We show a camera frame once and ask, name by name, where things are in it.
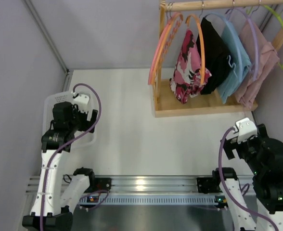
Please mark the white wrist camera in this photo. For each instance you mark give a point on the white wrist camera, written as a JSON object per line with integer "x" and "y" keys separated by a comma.
{"x": 245, "y": 129}
{"x": 81, "y": 101}

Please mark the purple plastic hanger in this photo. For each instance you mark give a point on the purple plastic hanger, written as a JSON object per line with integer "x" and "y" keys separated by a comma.
{"x": 256, "y": 46}

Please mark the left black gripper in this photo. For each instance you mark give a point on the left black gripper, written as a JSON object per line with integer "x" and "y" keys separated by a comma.
{"x": 88, "y": 121}

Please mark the pink plastic hanger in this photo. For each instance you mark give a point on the pink plastic hanger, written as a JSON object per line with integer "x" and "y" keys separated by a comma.
{"x": 166, "y": 38}

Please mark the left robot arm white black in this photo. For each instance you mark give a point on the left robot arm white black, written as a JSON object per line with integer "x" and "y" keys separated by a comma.
{"x": 53, "y": 209}

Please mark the light blue trousers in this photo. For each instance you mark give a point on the light blue trousers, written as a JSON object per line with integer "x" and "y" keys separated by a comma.
{"x": 230, "y": 84}

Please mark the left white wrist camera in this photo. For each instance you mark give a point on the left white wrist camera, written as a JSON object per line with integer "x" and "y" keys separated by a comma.
{"x": 81, "y": 101}

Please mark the white plastic basket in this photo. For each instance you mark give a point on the white plastic basket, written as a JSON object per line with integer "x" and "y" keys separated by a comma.
{"x": 67, "y": 96}

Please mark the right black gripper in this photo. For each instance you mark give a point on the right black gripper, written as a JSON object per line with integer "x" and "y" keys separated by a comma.
{"x": 230, "y": 149}

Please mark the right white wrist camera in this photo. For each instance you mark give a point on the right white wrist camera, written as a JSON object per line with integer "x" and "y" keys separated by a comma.
{"x": 245, "y": 129}

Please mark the dusty pink trousers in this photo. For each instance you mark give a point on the dusty pink trousers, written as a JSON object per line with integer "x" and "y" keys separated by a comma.
{"x": 268, "y": 58}

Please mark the grey slotted cable duct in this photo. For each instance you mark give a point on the grey slotted cable duct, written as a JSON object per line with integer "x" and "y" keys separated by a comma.
{"x": 154, "y": 200}

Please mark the wooden clothes rack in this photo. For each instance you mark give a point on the wooden clothes rack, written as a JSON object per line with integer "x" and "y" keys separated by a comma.
{"x": 165, "y": 105}

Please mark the black trousers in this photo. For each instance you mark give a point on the black trousers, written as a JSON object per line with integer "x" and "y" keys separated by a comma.
{"x": 216, "y": 57}

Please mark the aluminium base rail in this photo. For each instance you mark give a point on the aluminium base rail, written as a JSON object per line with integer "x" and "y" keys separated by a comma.
{"x": 157, "y": 184}

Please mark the blue plastic hanger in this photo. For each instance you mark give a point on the blue plastic hanger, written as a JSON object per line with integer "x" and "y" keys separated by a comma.
{"x": 241, "y": 61}

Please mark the pink camouflage trousers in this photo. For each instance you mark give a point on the pink camouflage trousers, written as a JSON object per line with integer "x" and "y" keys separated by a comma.
{"x": 186, "y": 80}

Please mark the orange plastic hanger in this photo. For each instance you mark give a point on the orange plastic hanger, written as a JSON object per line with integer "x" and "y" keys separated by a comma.
{"x": 203, "y": 62}

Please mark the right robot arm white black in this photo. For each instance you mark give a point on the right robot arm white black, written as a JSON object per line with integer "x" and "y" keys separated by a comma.
{"x": 264, "y": 157}

